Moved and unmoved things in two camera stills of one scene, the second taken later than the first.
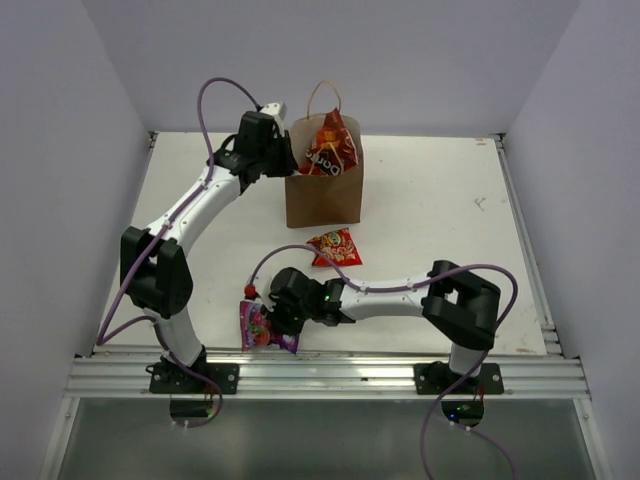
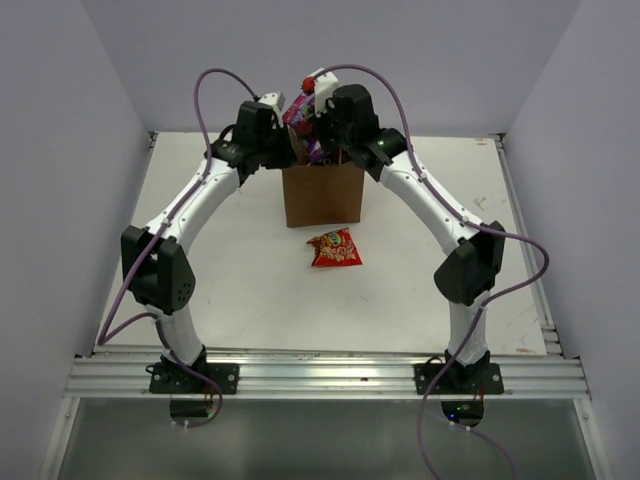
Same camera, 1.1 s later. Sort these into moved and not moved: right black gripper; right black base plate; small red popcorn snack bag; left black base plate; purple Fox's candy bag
Moved: purple Fox's candy bag; right black gripper
Not moved: left black base plate; right black base plate; small red popcorn snack bag
